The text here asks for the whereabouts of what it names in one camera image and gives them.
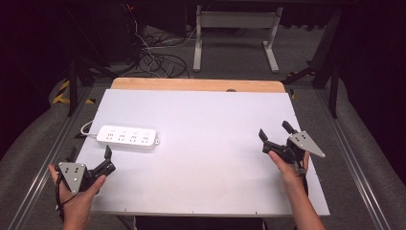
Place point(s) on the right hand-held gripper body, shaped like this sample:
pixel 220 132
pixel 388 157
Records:
pixel 298 145

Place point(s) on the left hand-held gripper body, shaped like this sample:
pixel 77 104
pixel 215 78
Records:
pixel 74 176

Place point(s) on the white power strip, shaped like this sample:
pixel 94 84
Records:
pixel 127 137

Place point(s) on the person's left hand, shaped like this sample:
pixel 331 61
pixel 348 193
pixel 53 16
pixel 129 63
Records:
pixel 78 199

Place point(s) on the person's right hand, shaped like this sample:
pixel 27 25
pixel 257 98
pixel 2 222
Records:
pixel 288 171

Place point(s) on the yellow black hazard tape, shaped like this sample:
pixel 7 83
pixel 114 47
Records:
pixel 63 92

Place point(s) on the black metal stand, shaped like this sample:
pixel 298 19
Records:
pixel 78 76
pixel 328 64

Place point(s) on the dark equipment cabinet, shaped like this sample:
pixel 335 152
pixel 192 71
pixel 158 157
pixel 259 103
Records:
pixel 121 28

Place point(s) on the aluminium floor rail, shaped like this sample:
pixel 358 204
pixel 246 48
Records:
pixel 351 159
pixel 48 166

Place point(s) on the white metal desk frame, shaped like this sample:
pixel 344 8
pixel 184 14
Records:
pixel 204 38

